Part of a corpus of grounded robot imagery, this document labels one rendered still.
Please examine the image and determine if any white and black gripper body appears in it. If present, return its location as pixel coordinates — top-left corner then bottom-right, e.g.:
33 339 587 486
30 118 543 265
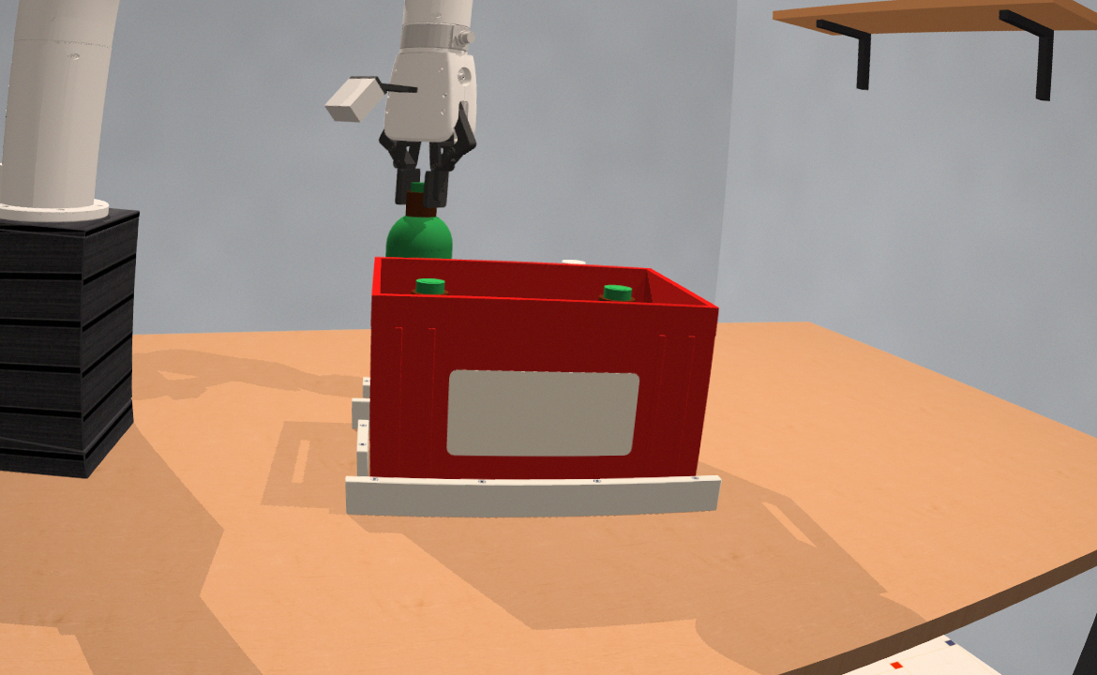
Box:
384 48 476 143

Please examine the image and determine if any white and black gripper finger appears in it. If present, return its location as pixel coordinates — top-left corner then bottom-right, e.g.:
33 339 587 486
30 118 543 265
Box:
423 102 476 209
378 130 421 204

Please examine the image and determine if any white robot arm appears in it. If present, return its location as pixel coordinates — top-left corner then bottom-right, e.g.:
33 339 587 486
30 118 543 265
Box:
0 0 475 222

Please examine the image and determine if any green bottle with pale label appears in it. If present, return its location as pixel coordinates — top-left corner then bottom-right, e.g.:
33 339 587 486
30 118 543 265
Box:
385 183 453 259

